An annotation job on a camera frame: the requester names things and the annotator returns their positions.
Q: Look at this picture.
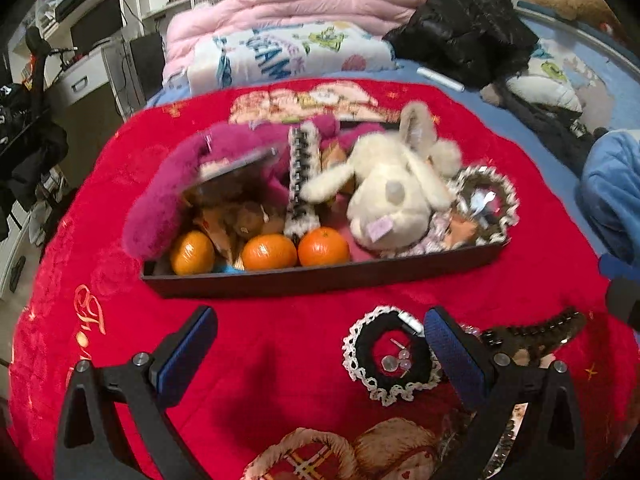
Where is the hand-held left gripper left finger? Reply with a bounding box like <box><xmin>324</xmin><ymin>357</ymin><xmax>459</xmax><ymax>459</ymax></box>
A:
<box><xmin>54</xmin><ymin>305</ymin><xmax>219</xmax><ymax>480</ymax></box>

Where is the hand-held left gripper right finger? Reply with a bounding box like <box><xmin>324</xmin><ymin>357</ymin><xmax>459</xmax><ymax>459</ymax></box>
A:
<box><xmin>424</xmin><ymin>306</ymin><xmax>586</xmax><ymax>480</ymax></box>

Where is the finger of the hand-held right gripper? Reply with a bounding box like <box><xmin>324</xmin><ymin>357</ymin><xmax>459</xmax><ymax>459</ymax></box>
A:
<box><xmin>606</xmin><ymin>277</ymin><xmax>640</xmax><ymax>333</ymax></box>

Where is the brown beaded hair clip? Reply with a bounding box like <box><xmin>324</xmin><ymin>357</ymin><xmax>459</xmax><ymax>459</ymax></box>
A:
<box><xmin>480</xmin><ymin>308</ymin><xmax>587</xmax><ymax>361</ymax></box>

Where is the black scrunchie with white lace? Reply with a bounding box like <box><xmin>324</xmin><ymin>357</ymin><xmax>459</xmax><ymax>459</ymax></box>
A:
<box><xmin>342</xmin><ymin>306</ymin><xmax>446</xmax><ymax>407</ymax></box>

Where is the black shallow tray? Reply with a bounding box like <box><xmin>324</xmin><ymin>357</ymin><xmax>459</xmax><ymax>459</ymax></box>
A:
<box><xmin>140</xmin><ymin>120</ymin><xmax>511</xmax><ymax>300</ymax></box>

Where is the red printed blanket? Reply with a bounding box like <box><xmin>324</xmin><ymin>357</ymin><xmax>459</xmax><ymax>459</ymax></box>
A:
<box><xmin>9</xmin><ymin>77</ymin><xmax>640</xmax><ymax>480</ymax></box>

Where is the orange tangerine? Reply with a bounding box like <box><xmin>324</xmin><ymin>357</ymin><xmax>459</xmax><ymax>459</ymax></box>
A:
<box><xmin>298</xmin><ymin>227</ymin><xmax>351</xmax><ymax>267</ymax></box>
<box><xmin>170</xmin><ymin>230</ymin><xmax>216</xmax><ymax>276</ymax></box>
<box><xmin>241</xmin><ymin>233</ymin><xmax>298</xmax><ymax>272</ymax></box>

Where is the blue fleece blanket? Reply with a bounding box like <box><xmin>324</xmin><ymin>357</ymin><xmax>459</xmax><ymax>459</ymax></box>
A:
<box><xmin>581</xmin><ymin>129</ymin><xmax>640</xmax><ymax>266</ymax></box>

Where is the brown snack packet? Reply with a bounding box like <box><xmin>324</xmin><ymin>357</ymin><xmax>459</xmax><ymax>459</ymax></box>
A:
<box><xmin>192</xmin><ymin>200</ymin><xmax>271</xmax><ymax>263</ymax></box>

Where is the silver lace scrunchie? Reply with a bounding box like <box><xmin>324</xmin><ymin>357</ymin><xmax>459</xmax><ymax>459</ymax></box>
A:
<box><xmin>450</xmin><ymin>165</ymin><xmax>520</xmax><ymax>246</ymax></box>

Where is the magenta plush bear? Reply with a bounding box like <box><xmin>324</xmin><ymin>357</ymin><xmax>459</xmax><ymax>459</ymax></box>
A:
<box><xmin>124</xmin><ymin>115</ymin><xmax>386</xmax><ymax>261</ymax></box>

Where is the white plush rabbit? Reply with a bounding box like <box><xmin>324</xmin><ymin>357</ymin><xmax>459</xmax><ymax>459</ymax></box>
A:
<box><xmin>302</xmin><ymin>101</ymin><xmax>463</xmax><ymax>252</ymax></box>

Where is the dark grey scarf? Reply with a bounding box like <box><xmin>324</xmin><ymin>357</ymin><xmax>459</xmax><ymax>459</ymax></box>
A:
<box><xmin>482</xmin><ymin>80</ymin><xmax>596</xmax><ymax>176</ymax></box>

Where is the small mirror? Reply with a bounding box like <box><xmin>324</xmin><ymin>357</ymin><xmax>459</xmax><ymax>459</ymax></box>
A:
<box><xmin>180</xmin><ymin>147</ymin><xmax>281</xmax><ymax>211</ymax></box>

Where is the small cartoon print pillow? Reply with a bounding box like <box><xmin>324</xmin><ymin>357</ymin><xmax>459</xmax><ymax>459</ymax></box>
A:
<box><xmin>505</xmin><ymin>57</ymin><xmax>583</xmax><ymax>111</ymax></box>

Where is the white tube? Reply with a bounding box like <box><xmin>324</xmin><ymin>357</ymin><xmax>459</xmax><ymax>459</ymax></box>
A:
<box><xmin>416</xmin><ymin>66</ymin><xmax>466</xmax><ymax>92</ymax></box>

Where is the black computer tower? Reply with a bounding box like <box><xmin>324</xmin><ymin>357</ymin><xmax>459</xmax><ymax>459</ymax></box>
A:
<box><xmin>130</xmin><ymin>32</ymin><xmax>166</xmax><ymax>101</ymax></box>

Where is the white desk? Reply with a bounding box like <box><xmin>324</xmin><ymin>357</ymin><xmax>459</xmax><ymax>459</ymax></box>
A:
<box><xmin>47</xmin><ymin>42</ymin><xmax>133</xmax><ymax>126</ymax></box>

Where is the brown teddy bear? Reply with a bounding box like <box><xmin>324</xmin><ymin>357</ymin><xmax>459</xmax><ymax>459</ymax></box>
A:
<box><xmin>525</xmin><ymin>0</ymin><xmax>616</xmax><ymax>31</ymax></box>

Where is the white cartoon print pillow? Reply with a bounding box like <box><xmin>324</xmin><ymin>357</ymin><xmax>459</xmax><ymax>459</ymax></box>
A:
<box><xmin>187</xmin><ymin>22</ymin><xmax>398</xmax><ymax>93</ymax></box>

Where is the black puffer jacket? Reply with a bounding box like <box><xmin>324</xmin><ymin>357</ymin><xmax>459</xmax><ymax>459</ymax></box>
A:
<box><xmin>382</xmin><ymin>0</ymin><xmax>538</xmax><ymax>88</ymax></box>

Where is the black monitor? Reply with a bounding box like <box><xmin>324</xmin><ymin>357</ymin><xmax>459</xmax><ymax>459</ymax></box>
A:
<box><xmin>70</xmin><ymin>0</ymin><xmax>125</xmax><ymax>56</ymax></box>

